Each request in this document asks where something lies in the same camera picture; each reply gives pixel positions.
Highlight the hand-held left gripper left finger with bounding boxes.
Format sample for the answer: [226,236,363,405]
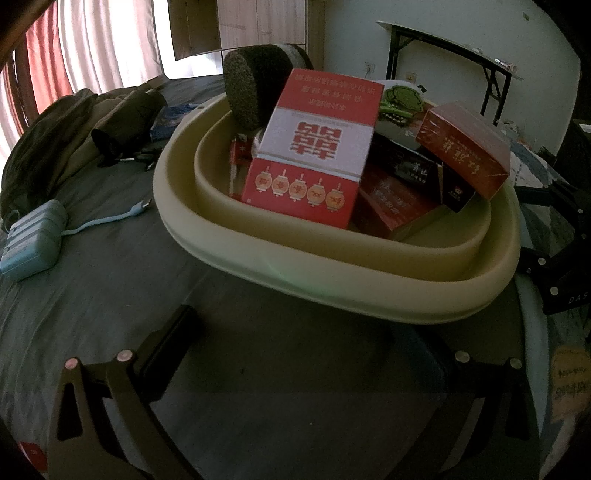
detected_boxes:
[46,305,204,480]

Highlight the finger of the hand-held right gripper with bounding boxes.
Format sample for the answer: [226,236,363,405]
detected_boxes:
[517,235,591,317]
[512,178,591,222]

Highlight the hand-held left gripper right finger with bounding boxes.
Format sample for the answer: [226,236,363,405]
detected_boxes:
[392,318,555,480]

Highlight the bright red box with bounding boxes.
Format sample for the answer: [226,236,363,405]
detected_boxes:
[414,102,512,200]

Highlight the cream oval plastic basin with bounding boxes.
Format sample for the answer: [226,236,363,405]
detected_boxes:
[152,95,522,326]

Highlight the dark red glossy box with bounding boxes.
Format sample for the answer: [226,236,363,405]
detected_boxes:
[351,164,448,243]

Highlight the small red packet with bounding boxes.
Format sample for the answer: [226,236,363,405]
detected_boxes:
[228,134,252,197]

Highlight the red white lantern print box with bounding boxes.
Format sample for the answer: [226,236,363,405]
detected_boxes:
[241,69,385,230]

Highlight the black cylindrical container white bands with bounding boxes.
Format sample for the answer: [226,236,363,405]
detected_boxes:
[223,42,315,132]

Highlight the blue white patchwork quilt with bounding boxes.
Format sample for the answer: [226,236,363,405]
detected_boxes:
[508,134,583,462]

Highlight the light blue power bank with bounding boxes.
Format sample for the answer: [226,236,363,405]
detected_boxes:
[0,199,69,282]

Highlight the black folding table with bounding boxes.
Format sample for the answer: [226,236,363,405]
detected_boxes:
[376,19,527,127]

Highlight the black pouch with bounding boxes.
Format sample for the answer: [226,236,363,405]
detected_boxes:
[91,91,162,160]

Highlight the blue printed packet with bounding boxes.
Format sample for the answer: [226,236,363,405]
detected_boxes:
[150,105,195,139]

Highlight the dark olive backpack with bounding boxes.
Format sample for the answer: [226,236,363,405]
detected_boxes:
[0,88,169,222]

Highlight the narrow wooden cabinet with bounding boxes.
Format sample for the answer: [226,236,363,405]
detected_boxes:
[305,0,326,70]

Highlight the pale pink curtain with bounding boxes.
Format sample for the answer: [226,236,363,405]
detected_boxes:
[0,0,171,148]

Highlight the red curtain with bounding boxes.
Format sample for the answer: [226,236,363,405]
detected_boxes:
[25,4,63,100]

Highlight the wooden wardrobe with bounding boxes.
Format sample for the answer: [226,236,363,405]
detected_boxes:
[167,0,308,61]

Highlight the light blue cable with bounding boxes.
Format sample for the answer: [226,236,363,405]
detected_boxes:
[60,198,153,237]

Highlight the black handled scissors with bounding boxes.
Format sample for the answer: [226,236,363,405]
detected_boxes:
[99,148,162,172]

